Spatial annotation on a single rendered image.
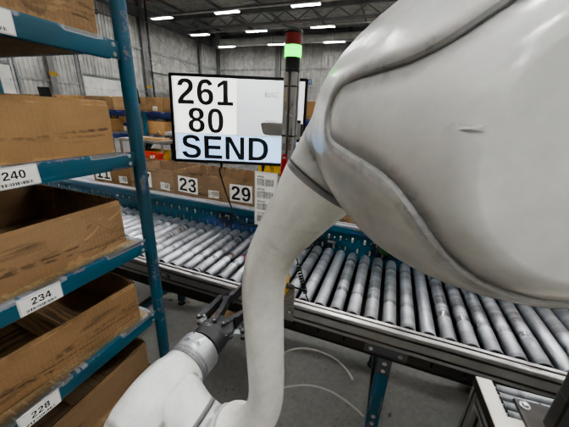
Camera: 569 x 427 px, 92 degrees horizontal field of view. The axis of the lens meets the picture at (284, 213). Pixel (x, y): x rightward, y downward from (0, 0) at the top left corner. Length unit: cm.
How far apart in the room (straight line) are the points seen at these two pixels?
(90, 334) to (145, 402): 24
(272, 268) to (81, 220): 42
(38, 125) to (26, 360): 40
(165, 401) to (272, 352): 21
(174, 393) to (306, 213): 39
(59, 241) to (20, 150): 17
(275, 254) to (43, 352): 49
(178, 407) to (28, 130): 50
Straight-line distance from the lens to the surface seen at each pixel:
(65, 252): 66
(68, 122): 62
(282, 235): 33
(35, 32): 59
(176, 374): 59
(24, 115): 59
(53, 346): 71
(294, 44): 92
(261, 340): 42
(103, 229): 69
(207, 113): 107
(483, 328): 127
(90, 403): 85
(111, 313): 75
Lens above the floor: 143
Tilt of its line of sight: 20 degrees down
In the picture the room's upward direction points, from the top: 3 degrees clockwise
